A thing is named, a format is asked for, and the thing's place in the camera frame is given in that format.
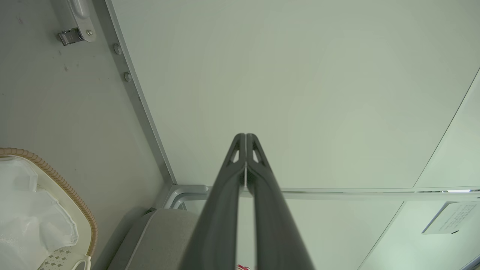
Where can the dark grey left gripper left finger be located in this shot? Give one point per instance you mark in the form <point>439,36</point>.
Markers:
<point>217,225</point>

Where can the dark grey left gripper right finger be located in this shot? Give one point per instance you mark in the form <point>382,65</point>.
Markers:
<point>275,232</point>

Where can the red white striped garment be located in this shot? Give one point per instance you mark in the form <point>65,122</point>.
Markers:
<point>243,267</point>

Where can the white basket with rattan rim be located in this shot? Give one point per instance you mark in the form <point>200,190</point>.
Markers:
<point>80,210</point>

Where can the white fabric basket liner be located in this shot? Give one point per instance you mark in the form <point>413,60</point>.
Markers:
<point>26,217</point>

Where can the grey fabric sofa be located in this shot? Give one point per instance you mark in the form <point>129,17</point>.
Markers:
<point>161,240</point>

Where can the round metal bolt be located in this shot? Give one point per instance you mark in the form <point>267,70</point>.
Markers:
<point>117,49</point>
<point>128,77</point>

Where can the white printed paper sign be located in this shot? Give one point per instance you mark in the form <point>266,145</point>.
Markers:
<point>452,217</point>

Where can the silver metal latch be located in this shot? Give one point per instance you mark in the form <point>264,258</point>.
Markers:
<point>77,26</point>

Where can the grey metal wall frame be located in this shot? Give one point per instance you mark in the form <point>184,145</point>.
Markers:
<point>150,135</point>

